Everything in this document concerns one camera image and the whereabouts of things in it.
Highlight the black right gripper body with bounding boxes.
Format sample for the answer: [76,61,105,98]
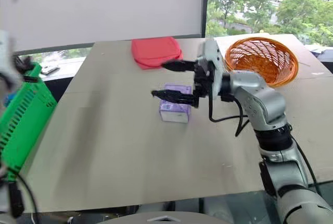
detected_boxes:
[192,60,216,109]

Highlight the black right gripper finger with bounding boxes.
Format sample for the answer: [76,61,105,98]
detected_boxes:
[151,89,195,106]
[161,60,196,73]

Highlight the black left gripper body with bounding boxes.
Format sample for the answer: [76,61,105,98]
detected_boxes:
[14,56,35,74]

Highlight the green plastic basket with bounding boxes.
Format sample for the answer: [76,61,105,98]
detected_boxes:
[0,61,58,182]

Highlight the orange woven basket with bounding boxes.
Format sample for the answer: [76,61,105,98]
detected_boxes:
[224,37,300,88]

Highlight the purple transparent box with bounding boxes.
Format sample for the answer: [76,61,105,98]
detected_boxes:
[158,83,194,124]

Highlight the small device on sill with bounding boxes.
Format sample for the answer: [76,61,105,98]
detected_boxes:
[41,65,61,76]

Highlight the red folded cloth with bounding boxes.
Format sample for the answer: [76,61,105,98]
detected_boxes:
[131,36,184,71]

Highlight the white roller blind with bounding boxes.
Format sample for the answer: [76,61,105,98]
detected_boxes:
[0,0,205,53]

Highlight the green trees outside window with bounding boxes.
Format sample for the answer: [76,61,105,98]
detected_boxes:
[207,0,333,48]

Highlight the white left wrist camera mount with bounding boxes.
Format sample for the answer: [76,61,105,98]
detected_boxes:
[0,29,20,89]

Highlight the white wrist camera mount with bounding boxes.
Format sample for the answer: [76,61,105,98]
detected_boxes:
[197,40,226,101]
[0,29,20,89]

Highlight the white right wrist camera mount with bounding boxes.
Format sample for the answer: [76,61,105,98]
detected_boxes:
[197,40,226,101]

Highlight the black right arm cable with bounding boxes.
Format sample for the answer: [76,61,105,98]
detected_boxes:
[208,88,322,194]

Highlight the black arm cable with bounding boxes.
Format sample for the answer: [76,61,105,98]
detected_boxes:
[14,173,40,216]
[208,88,322,194]

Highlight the dark window frame post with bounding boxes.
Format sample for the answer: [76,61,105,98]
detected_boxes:
[201,0,210,39]

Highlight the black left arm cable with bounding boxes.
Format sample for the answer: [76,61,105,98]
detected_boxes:
[14,173,40,216]

